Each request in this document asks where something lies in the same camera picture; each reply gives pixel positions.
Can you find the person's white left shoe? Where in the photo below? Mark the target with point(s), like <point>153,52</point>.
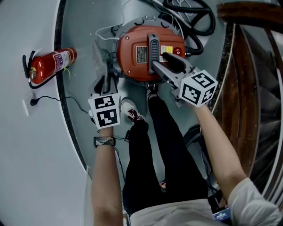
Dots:
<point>131,110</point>

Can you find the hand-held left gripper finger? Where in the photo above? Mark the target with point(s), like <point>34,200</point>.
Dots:
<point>113,87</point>
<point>99,86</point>

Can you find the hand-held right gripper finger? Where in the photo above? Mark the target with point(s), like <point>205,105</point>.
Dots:
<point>177,62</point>
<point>165,75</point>

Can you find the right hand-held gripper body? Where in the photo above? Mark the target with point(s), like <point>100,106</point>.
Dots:
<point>196,88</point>

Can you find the person's black trousers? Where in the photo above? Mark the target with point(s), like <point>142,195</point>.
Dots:
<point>154,154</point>

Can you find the person's white right shoe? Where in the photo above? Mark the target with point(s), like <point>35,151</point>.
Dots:
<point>152,92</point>

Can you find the grey striped wristwatch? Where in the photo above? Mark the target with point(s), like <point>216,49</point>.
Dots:
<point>105,141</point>

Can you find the white wall socket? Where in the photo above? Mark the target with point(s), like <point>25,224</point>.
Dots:
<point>27,106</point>

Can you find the person's white shoe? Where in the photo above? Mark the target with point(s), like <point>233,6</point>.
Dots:
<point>152,92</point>
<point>131,110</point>

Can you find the person's right forearm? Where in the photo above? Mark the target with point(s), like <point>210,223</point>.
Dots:
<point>219,150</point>

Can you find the red fire extinguisher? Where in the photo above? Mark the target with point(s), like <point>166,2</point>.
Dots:
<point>48,66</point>

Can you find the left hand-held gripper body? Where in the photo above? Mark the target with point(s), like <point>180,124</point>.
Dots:
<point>106,112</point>

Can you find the person's left forearm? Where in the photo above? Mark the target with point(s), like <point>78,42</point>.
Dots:
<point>106,176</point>

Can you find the red vacuum cleaner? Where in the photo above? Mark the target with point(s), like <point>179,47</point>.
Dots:
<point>132,61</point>

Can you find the brown wooden newel post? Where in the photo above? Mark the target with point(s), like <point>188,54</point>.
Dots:
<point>249,13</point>

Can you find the yellow plastic tie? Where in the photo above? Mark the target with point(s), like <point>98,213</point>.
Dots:
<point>68,72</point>

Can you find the brown wooden staircase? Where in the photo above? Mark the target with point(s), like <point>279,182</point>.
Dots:
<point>245,99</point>

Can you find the black device with lit screen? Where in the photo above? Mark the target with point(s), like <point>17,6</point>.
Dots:
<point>222,215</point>

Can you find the person's white shirt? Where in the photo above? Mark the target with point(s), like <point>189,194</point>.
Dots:
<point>181,214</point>

